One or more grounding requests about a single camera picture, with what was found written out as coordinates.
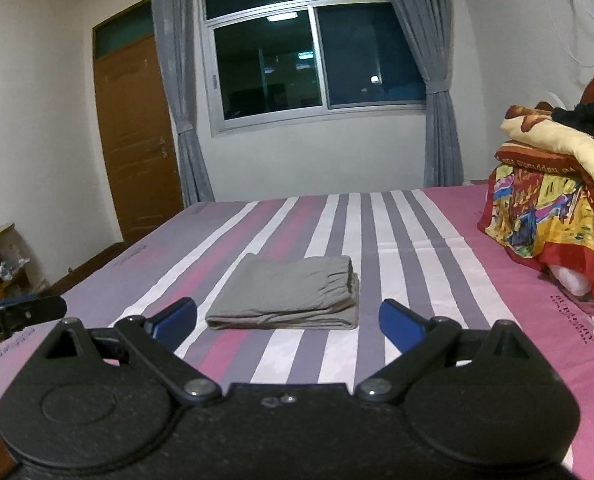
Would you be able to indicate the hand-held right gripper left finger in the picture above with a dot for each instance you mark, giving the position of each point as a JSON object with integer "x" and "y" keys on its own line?
{"x": 177, "y": 317}

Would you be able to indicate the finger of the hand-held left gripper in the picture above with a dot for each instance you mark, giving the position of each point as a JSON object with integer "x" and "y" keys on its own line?
{"x": 32, "y": 310}

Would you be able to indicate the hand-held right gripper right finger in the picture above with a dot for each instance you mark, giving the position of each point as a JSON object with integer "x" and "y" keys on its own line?
{"x": 402, "y": 322}

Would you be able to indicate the grey pants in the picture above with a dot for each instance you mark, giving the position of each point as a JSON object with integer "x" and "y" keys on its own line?
{"x": 287, "y": 292}

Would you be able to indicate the pink striped bed sheet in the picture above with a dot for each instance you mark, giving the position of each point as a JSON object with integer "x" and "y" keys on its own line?
{"x": 427, "y": 260}

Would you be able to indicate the white pillow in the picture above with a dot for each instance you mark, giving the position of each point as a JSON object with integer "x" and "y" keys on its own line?
{"x": 572, "y": 280}

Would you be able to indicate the brown wooden door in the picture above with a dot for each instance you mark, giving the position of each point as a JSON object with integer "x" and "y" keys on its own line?
{"x": 137, "y": 145}

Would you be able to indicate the colourful red-bordered blanket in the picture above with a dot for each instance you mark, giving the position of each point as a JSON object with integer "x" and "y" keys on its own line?
{"x": 547, "y": 210}

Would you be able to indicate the grey curtain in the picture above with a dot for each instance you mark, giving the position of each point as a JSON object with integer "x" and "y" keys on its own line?
{"x": 179, "y": 85}
{"x": 434, "y": 85}

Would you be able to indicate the cream printed blanket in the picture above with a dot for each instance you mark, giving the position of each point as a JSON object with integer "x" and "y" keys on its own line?
{"x": 567, "y": 145}

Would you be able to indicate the black cloth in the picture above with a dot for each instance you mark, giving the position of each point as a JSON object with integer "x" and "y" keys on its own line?
{"x": 589, "y": 120}

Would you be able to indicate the sliding glass window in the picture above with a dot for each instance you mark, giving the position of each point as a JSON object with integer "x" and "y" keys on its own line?
{"x": 317, "y": 45}

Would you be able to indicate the frosted transom window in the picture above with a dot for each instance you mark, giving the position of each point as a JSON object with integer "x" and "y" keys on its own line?
{"x": 124, "y": 30}

